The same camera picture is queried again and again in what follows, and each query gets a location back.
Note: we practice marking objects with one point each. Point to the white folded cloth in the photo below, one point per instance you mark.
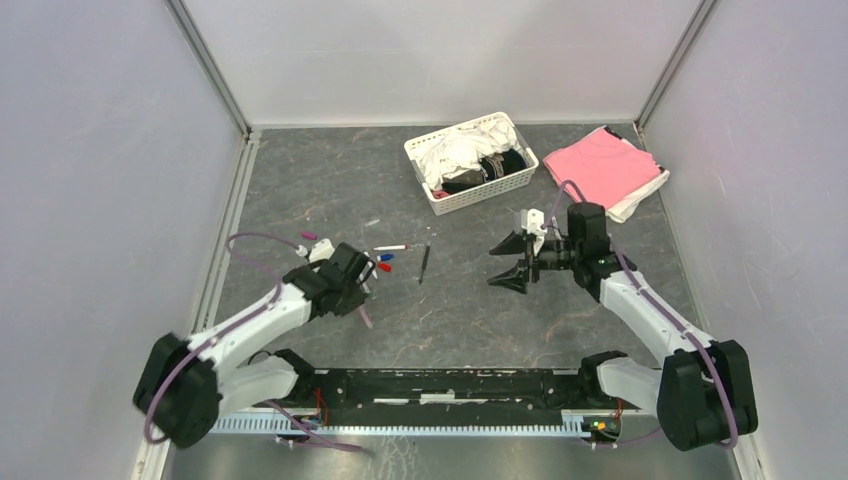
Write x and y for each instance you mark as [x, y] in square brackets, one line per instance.
[621, 174]

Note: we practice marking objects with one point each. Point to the white cloth in basket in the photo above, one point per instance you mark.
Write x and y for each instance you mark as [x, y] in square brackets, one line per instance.
[460, 149]

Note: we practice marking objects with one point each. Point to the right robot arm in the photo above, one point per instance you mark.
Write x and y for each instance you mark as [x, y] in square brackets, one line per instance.
[701, 391]

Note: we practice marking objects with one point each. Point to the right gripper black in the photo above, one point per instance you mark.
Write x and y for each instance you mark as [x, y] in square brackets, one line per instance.
[516, 278]

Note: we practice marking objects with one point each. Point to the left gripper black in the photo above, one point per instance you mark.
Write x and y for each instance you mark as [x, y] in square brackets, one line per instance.
[355, 300]

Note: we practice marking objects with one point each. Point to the red tipped white marker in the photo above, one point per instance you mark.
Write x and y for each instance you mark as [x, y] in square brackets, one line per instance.
[391, 248]

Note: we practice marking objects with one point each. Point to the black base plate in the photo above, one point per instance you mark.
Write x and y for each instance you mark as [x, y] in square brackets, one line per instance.
[446, 397]

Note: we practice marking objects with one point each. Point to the black cloth in basket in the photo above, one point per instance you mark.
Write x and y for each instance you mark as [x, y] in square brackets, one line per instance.
[493, 167]

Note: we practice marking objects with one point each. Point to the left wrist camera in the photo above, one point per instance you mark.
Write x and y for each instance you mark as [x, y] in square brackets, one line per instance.
[321, 250]

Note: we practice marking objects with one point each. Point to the pink folded cloth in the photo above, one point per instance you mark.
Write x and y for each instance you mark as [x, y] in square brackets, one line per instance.
[572, 163]

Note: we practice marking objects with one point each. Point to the white plastic basket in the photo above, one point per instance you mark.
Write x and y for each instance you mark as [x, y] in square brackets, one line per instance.
[442, 203]

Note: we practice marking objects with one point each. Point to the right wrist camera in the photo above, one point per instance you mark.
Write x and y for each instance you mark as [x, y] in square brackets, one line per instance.
[533, 226]

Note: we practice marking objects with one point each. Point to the white marker pen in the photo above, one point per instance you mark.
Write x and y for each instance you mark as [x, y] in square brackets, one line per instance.
[373, 266]

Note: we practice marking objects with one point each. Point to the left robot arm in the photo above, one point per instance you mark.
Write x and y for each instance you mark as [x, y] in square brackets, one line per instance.
[189, 383]

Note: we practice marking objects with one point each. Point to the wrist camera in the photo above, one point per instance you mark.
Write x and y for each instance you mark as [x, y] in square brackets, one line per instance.
[533, 226]
[321, 250]

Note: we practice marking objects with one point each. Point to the black pen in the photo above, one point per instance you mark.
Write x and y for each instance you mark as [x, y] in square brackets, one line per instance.
[425, 261]

